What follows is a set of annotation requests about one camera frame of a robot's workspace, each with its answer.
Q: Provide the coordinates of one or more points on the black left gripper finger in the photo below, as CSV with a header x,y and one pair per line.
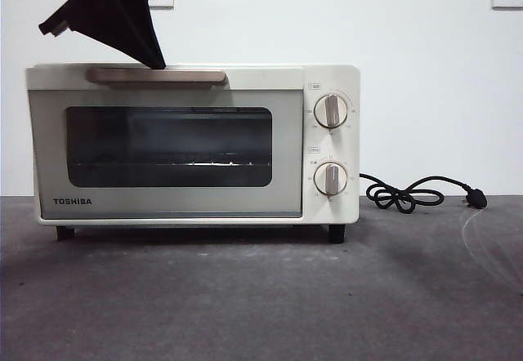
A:
x,y
122,18

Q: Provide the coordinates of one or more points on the cream oven control knob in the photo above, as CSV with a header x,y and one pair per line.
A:
x,y
330,179
331,111

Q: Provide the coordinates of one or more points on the cream Toshiba toaster oven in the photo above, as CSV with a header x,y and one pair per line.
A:
x,y
351,79

